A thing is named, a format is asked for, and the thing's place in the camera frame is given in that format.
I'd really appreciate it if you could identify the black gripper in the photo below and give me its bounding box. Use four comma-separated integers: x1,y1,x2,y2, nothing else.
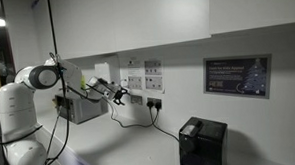
97,76,130,108

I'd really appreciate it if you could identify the steel wall socket without plugs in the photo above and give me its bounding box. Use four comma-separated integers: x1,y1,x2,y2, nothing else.
130,94,144,107

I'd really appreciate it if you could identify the laminated instruction sheet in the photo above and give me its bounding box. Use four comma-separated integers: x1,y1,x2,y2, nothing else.
142,56,166,94
125,57,145,92

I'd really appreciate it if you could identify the black power plug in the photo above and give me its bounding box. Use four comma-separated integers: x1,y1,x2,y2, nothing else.
146,100,156,110
153,101,163,111

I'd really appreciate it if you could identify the silver microwave oven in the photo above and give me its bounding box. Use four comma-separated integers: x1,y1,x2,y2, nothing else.
54,90,109,127

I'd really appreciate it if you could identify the white upper cabinet door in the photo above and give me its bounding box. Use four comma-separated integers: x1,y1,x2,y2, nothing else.
207,0,295,36
48,0,213,62

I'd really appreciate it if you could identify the black coffee machine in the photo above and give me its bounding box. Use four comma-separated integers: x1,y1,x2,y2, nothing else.
177,114,230,165

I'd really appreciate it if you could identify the white cabinet side panel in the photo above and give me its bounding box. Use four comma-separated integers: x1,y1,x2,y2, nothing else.
32,0,58,63

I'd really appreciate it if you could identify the dark framed Christmas tree poster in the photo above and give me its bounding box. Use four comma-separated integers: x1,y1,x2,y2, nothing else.
201,54,274,103

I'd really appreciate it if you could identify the black microwave power cable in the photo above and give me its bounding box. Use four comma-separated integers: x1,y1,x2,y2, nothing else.
101,93,157,130

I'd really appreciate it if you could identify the steel wall socket with plugs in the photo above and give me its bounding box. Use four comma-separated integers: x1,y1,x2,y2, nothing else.
146,96,164,111

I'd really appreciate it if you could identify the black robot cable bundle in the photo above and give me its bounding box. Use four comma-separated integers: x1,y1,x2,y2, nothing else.
0,50,92,165

